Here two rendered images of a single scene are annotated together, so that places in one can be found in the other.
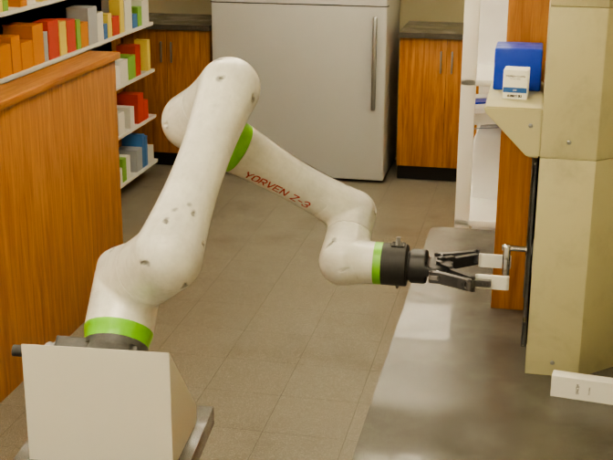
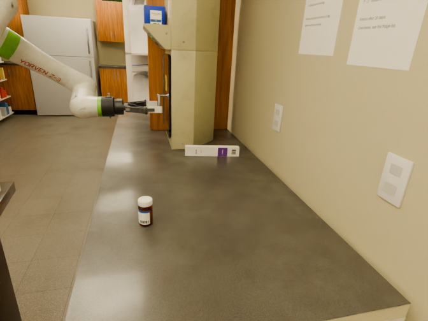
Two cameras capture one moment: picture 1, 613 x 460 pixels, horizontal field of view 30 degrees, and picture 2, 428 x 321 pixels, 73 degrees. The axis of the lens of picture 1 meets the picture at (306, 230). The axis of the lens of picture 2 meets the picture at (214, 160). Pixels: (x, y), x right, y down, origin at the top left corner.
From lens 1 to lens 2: 104 cm
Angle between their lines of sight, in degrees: 25
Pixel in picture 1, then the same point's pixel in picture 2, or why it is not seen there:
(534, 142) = (168, 42)
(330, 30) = (74, 65)
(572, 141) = (185, 41)
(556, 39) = not seen: outside the picture
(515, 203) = (156, 85)
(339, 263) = (80, 106)
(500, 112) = (151, 26)
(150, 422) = not seen: outside the picture
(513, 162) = (154, 67)
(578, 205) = (189, 72)
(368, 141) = not seen: hidden behind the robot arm
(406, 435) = (125, 179)
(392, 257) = (106, 102)
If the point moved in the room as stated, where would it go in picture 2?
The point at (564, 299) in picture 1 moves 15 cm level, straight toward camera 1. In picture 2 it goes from (185, 115) to (189, 123)
